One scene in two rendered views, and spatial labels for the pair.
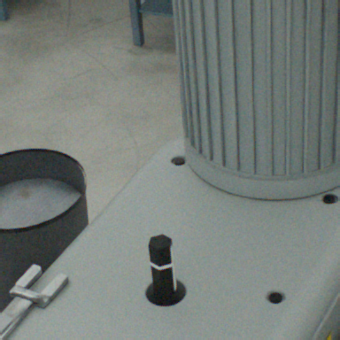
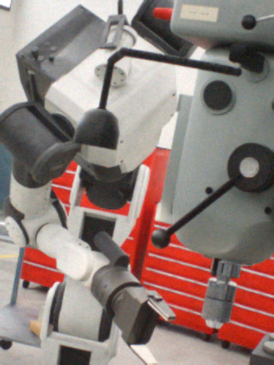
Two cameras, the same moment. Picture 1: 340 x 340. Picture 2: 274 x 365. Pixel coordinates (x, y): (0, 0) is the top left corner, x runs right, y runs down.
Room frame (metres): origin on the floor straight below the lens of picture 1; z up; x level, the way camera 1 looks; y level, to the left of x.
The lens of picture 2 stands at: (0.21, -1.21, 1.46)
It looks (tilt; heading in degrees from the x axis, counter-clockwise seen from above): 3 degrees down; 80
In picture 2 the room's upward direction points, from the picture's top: 11 degrees clockwise
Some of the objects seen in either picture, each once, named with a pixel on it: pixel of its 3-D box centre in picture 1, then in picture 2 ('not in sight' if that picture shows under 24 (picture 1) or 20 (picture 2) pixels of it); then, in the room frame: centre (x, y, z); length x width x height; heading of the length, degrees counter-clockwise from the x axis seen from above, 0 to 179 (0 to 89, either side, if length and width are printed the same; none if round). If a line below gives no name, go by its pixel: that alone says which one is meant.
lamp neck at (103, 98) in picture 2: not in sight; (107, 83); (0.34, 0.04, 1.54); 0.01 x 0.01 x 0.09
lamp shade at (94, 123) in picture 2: not in sight; (98, 127); (0.34, 0.04, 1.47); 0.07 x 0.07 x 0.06
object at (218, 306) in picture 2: not in sight; (218, 303); (0.57, -0.03, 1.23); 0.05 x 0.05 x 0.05
